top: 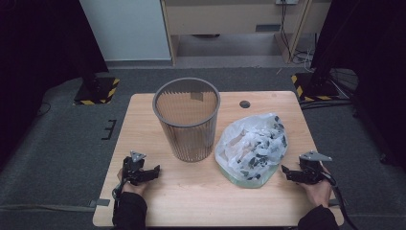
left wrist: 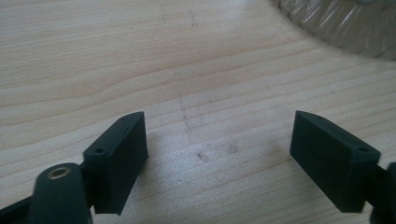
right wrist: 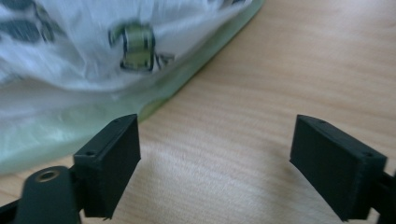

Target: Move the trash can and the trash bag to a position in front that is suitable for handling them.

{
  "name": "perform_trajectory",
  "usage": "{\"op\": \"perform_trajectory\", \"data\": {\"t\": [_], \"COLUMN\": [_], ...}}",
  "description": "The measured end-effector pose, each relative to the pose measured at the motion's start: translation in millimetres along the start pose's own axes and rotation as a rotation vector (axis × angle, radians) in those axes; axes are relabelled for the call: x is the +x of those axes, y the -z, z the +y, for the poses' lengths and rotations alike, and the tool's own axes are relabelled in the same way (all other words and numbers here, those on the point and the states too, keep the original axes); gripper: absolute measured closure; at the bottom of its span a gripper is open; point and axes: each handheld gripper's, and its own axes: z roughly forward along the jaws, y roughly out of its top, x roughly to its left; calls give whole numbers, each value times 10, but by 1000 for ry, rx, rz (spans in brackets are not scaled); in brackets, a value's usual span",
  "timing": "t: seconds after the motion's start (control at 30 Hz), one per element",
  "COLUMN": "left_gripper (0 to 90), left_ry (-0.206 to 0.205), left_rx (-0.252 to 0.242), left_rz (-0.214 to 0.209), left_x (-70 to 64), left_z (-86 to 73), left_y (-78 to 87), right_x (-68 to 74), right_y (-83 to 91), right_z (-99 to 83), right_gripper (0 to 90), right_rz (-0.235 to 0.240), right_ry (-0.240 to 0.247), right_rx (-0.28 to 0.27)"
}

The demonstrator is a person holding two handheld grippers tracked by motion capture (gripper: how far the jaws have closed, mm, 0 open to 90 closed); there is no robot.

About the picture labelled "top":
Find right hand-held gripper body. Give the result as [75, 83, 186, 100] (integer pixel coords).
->
[294, 150, 333, 186]

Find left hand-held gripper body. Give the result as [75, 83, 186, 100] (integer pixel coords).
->
[122, 150, 151, 187]

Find grey wire mesh trash bin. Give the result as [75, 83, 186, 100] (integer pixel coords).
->
[151, 77, 221, 163]

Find white translucent plastic bag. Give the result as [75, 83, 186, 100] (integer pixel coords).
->
[214, 112, 289, 189]

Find person's left hand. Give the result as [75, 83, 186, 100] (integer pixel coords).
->
[116, 168, 148, 196]

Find person's right hand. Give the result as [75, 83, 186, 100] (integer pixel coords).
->
[301, 165, 333, 209]

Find black stand base hazard stripes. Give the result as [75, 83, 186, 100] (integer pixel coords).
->
[290, 72, 340, 103]
[73, 76, 121, 106]

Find long grey floor tape strip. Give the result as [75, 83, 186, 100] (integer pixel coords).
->
[0, 203, 97, 214]

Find black curtain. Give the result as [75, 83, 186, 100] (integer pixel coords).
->
[310, 0, 406, 169]
[0, 0, 110, 169]

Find white panel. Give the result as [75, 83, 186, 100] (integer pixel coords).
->
[79, 0, 172, 62]

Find light wooden desk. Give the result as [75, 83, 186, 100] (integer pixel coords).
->
[160, 0, 333, 67]

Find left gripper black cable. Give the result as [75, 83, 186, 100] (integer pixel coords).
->
[111, 181, 128, 210]

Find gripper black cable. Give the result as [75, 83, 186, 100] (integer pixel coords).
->
[320, 172, 361, 230]
[111, 181, 128, 210]

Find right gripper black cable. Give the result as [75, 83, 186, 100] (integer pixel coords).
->
[320, 172, 361, 230]

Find bundle of floor cables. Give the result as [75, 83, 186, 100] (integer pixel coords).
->
[300, 97, 353, 111]

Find thin black floor cable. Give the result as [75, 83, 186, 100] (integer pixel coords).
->
[35, 101, 53, 118]

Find hanging black cables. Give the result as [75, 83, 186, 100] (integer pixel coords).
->
[279, 2, 318, 65]

